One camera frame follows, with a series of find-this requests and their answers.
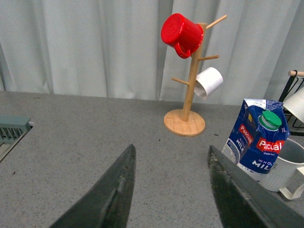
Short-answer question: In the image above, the black wire mug rack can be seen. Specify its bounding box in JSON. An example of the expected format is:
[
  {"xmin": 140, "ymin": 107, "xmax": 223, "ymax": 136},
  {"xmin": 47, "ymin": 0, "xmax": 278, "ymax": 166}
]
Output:
[{"xmin": 279, "ymin": 70, "xmax": 304, "ymax": 136}]

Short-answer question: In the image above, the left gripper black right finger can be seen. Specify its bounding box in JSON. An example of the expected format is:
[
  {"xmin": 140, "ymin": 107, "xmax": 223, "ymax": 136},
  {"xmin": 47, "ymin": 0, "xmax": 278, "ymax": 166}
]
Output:
[{"xmin": 208, "ymin": 145, "xmax": 304, "ymax": 228}]

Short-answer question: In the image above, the red mug on tree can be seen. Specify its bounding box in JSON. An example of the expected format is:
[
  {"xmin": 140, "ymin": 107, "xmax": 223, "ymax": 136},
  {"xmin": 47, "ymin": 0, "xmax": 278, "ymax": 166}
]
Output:
[{"xmin": 161, "ymin": 13, "xmax": 204, "ymax": 59}]

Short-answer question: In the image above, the cream ribbed mug on rack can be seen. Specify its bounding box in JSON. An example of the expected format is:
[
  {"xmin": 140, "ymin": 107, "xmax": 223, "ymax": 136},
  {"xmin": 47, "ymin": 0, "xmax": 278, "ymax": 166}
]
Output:
[{"xmin": 283, "ymin": 87, "xmax": 304, "ymax": 123}]

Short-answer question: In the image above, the cream ribbed mug grey inside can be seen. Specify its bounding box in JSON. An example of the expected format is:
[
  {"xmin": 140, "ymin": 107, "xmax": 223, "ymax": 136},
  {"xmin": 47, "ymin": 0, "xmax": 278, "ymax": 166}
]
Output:
[{"xmin": 260, "ymin": 139, "xmax": 304, "ymax": 200}]

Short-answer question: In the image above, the grey curtain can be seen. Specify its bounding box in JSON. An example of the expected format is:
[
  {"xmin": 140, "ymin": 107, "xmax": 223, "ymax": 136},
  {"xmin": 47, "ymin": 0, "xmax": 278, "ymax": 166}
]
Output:
[{"xmin": 0, "ymin": 0, "xmax": 304, "ymax": 105}]

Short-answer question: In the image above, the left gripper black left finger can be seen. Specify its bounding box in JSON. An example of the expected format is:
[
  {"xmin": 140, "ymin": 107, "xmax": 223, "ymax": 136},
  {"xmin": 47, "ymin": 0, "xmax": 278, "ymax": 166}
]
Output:
[{"xmin": 51, "ymin": 144, "xmax": 136, "ymax": 228}]

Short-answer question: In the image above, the blue Pascual milk carton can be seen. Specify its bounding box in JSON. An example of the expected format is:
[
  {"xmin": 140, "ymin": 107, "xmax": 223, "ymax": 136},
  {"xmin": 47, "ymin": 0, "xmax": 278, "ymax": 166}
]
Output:
[{"xmin": 222, "ymin": 99, "xmax": 290, "ymax": 182}]

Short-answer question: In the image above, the white mug on tree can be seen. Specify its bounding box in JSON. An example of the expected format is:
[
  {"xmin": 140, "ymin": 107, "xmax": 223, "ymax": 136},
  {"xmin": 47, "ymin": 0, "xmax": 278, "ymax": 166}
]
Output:
[{"xmin": 194, "ymin": 67, "xmax": 223, "ymax": 99}]

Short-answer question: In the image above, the green plastic crate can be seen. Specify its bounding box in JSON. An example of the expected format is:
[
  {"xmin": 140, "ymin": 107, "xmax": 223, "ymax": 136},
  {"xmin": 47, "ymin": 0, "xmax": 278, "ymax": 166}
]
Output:
[{"xmin": 0, "ymin": 115, "xmax": 35, "ymax": 161}]

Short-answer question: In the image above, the wooden mug tree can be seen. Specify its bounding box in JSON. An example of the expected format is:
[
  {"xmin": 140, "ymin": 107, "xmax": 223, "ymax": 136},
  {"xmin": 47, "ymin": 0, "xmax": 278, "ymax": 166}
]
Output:
[{"xmin": 163, "ymin": 15, "xmax": 227, "ymax": 137}]

